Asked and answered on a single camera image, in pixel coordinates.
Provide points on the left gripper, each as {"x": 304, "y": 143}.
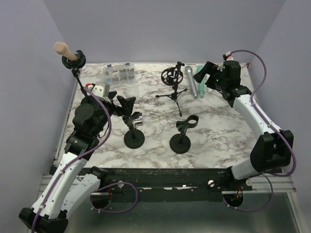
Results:
{"x": 127, "y": 104}

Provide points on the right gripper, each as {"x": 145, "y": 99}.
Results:
{"x": 211, "y": 69}

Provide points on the teal microphone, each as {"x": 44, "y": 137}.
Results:
{"x": 201, "y": 85}

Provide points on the grey metal microphone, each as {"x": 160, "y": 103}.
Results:
{"x": 189, "y": 73}

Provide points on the black tripod shock mount stand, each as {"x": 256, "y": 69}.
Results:
{"x": 172, "y": 77}

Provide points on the black white-mic stand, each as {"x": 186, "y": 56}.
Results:
{"x": 134, "y": 138}

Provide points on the black mic stand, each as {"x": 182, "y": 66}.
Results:
{"x": 180, "y": 143}

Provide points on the beige microphone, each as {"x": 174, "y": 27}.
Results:
{"x": 63, "y": 50}

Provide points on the white microphone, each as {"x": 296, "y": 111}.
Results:
{"x": 207, "y": 86}

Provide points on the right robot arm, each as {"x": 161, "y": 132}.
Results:
{"x": 273, "y": 145}

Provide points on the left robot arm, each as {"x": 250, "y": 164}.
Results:
{"x": 52, "y": 210}

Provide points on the clear plastic screw box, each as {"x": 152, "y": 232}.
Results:
{"x": 119, "y": 74}

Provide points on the small chrome metal block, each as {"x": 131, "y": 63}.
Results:
{"x": 138, "y": 121}

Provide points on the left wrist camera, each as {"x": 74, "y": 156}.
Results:
{"x": 99, "y": 89}

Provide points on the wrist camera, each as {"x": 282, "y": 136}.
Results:
{"x": 99, "y": 89}
{"x": 228, "y": 57}

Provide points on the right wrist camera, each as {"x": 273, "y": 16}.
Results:
{"x": 228, "y": 57}

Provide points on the black tall shock mount stand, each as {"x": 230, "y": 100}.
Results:
{"x": 75, "y": 67}

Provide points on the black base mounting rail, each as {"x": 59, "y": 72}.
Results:
{"x": 165, "y": 185}

